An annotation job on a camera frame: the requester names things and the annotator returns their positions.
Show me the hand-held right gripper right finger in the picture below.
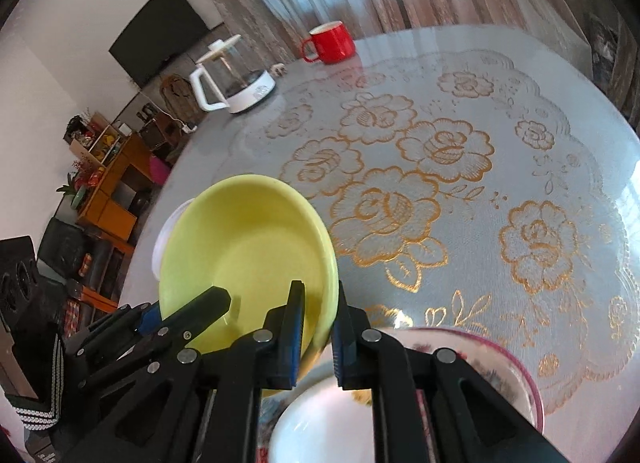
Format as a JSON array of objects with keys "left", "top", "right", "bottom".
[{"left": 331, "top": 280, "right": 571, "bottom": 463}]

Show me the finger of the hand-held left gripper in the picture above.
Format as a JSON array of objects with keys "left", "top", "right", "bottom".
[
  {"left": 75, "top": 287, "right": 232, "bottom": 404},
  {"left": 67, "top": 303, "right": 161, "bottom": 351}
]

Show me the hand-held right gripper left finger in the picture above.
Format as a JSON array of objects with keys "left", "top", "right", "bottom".
[{"left": 64, "top": 280, "right": 306, "bottom": 463}]

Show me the yellow plastic bowl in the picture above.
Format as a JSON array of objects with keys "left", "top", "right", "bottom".
[{"left": 158, "top": 174, "right": 340, "bottom": 398}]

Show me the red plastic bowl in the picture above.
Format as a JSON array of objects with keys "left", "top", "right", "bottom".
[{"left": 151, "top": 198, "right": 198, "bottom": 289}]

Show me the small white floral plate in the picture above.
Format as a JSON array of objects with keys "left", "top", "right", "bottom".
[{"left": 269, "top": 358, "right": 381, "bottom": 463}]

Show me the black leather chair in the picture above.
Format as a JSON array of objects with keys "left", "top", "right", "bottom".
[{"left": 37, "top": 218, "right": 132, "bottom": 314}]

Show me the orange wooden cabinet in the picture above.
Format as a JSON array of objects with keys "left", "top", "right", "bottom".
[{"left": 62, "top": 133, "right": 153, "bottom": 244}]

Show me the pink plastic basket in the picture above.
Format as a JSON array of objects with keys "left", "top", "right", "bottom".
[{"left": 150, "top": 153, "right": 172, "bottom": 185}]

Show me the potted green plant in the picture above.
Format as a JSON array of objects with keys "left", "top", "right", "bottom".
[{"left": 57, "top": 170, "right": 89, "bottom": 205}]

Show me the cardboard box with goods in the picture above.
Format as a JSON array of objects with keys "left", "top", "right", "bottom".
[{"left": 67, "top": 113, "right": 132, "bottom": 164}]

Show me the gold-trimmed lace table mat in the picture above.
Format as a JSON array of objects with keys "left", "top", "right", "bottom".
[{"left": 210, "top": 48, "right": 632, "bottom": 416}]

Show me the wicker chair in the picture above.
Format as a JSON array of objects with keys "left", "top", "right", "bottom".
[{"left": 160, "top": 74, "right": 206, "bottom": 125}]

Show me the glass kettle with white base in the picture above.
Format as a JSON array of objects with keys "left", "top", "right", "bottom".
[{"left": 189, "top": 34, "right": 277, "bottom": 115}]

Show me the black flat television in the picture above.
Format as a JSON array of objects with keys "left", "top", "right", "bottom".
[{"left": 109, "top": 0, "right": 210, "bottom": 86}]

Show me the red mug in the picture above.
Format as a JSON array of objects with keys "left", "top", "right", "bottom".
[{"left": 300, "top": 22, "right": 357, "bottom": 65}]

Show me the dark patterned cloth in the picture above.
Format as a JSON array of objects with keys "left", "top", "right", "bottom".
[{"left": 589, "top": 13, "right": 632, "bottom": 110}]

